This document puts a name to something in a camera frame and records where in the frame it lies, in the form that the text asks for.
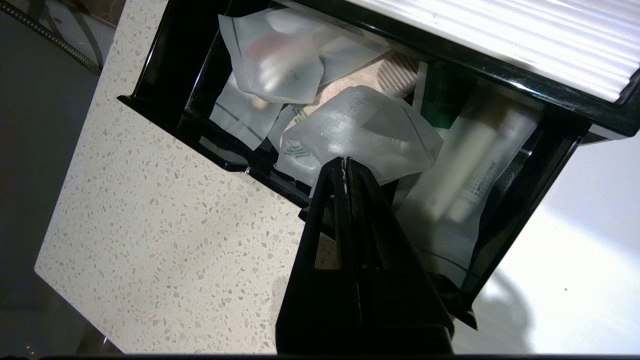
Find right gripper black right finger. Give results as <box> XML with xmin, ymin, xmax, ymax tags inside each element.
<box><xmin>348</xmin><ymin>158</ymin><xmax>454</xmax><ymax>354</ymax></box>

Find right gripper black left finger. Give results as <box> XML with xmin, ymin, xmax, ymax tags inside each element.
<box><xmin>276</xmin><ymin>157</ymin><xmax>362</xmax><ymax>354</ymax></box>

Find long packet small green mark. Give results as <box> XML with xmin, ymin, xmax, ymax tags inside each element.
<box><xmin>395</xmin><ymin>92</ymin><xmax>545</xmax><ymax>288</ymax></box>

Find shower cap packet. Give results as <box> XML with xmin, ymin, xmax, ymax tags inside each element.
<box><xmin>274</xmin><ymin>85</ymin><xmax>444</xmax><ymax>187</ymax></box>

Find small packet with pink item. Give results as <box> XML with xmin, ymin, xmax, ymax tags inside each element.
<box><xmin>217</xmin><ymin>7</ymin><xmax>326</xmax><ymax>105</ymax></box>

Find black box drawer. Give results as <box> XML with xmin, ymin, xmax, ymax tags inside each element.
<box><xmin>117</xmin><ymin>0</ymin><xmax>591</xmax><ymax>331</ymax></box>

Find white sink basin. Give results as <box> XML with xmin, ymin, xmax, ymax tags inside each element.
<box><xmin>452</xmin><ymin>135</ymin><xmax>640</xmax><ymax>356</ymax></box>

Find beige flat packet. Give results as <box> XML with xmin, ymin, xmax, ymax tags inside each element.
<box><xmin>300</xmin><ymin>50</ymin><xmax>421</xmax><ymax>108</ymax></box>

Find white bathtub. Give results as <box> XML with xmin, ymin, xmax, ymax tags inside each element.
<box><xmin>42</xmin><ymin>0</ymin><xmax>126</xmax><ymax>68</ymax></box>

